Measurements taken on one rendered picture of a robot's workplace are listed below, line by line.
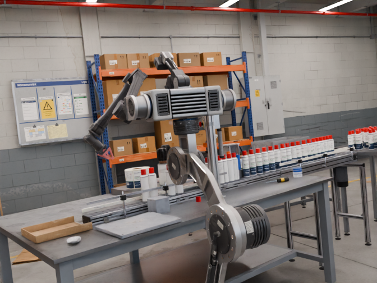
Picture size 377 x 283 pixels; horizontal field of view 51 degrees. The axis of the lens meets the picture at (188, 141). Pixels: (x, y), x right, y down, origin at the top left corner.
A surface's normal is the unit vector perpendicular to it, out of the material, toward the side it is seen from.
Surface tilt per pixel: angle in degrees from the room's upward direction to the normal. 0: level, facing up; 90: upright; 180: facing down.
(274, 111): 90
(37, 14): 90
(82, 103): 89
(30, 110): 91
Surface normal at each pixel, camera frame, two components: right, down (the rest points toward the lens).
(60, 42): 0.44, 0.00
